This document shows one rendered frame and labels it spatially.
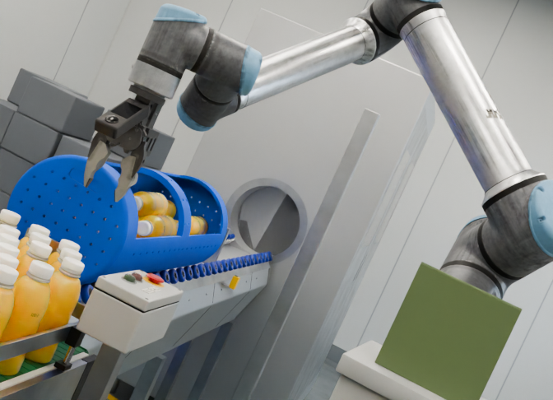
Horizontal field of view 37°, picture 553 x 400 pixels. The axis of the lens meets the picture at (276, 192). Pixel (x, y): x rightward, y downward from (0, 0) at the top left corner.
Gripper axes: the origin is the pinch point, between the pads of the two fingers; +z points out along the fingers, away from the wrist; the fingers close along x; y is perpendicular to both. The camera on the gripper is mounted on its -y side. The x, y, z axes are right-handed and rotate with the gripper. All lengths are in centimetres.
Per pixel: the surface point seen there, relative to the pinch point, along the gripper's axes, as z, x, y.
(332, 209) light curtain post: -8, -23, 164
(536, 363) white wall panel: 47, -177, 522
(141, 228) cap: 12, 7, 55
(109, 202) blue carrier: 4.7, 5.3, 21.0
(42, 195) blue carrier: 9.9, 20.0, 21.1
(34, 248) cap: 13.8, 3.6, -8.3
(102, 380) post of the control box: 30.4, -16.7, -5.1
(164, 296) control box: 11.9, -20.7, -4.7
